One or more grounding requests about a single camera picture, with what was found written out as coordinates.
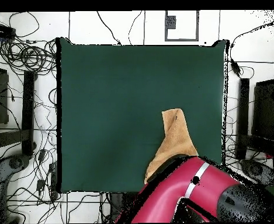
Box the orange terry towel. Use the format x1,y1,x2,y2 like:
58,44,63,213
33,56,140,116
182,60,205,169
144,108,199,185

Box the looped black cable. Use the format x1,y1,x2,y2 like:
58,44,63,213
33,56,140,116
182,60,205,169
8,11,40,39

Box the dark green table cloth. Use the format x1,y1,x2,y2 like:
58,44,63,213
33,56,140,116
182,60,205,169
59,37,228,194

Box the black power adapter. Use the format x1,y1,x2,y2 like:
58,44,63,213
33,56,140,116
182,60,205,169
230,59,241,77

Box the thin black cable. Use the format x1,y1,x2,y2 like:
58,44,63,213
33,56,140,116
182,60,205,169
96,10,122,46
127,10,144,46

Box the black power strip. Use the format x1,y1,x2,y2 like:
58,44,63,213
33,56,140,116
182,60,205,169
0,22,16,40

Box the black floor beam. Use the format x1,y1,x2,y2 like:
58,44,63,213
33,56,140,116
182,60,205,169
235,78,250,160
21,70,36,156

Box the coiled black cables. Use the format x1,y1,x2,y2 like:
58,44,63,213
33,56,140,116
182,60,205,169
0,38,57,74

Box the long black cable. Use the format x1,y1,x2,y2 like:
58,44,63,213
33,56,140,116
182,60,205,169
229,10,274,60

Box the small grey floor box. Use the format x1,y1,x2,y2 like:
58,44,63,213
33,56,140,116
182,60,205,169
165,15,176,30

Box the black stand foot with caster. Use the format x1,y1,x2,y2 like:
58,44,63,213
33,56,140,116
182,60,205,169
0,154,31,188
240,159,274,186

